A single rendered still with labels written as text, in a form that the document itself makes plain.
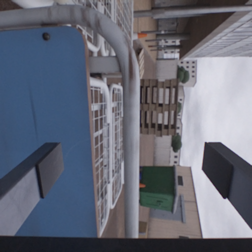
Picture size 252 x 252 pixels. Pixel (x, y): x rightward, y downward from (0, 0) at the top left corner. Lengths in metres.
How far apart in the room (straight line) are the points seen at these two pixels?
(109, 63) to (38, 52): 0.09
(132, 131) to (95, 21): 0.14
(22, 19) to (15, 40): 0.03
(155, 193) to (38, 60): 5.71
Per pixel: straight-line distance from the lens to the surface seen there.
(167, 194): 5.86
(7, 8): 1.28
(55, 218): 0.36
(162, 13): 5.24
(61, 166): 0.17
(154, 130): 4.06
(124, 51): 0.23
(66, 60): 0.25
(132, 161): 0.25
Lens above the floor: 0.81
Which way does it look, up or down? 11 degrees down
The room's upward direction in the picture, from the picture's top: 92 degrees clockwise
